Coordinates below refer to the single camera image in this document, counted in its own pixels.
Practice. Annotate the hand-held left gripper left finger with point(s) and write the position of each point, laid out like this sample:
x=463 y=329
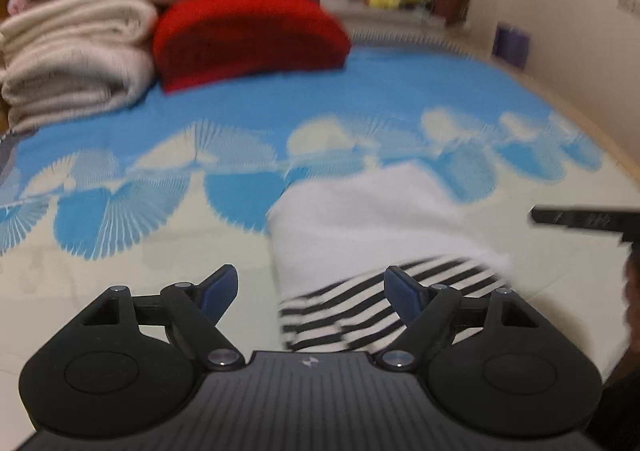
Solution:
x=220 y=290

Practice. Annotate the purple box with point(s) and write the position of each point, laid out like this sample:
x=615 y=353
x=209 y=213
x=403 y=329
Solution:
x=511 y=46

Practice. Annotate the cream smooth folded blanket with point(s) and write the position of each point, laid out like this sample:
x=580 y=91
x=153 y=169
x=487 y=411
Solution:
x=80 y=21

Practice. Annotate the striped and white child's top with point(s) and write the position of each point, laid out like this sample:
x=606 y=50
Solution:
x=360 y=221

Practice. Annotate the blue white printed bed sheet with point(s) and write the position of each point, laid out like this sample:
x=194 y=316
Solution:
x=150 y=211

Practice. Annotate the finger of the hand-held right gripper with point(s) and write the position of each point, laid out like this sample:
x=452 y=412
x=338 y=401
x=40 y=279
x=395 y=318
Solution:
x=585 y=220

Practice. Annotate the red folded blanket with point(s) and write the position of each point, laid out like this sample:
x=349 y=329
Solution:
x=250 y=36

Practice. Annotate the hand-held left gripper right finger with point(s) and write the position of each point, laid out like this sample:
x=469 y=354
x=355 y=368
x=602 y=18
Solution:
x=400 y=295

